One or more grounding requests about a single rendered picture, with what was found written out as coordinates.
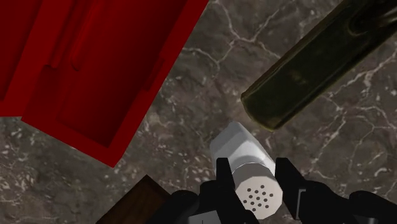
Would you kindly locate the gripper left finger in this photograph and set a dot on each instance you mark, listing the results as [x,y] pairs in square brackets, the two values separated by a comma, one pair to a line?
[224,186]

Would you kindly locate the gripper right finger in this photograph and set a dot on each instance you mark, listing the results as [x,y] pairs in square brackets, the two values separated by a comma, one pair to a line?
[310,198]

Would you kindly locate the white salt shaker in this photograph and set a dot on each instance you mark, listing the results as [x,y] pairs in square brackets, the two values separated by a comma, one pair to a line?
[248,164]

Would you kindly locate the dark brown wooden block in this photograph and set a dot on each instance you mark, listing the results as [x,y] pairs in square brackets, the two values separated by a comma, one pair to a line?
[136,204]

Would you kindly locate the dark olive glass bottle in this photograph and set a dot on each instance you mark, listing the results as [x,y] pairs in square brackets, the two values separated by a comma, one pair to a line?
[313,66]

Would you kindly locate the red robot stand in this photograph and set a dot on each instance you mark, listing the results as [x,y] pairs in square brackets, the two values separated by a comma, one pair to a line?
[93,68]

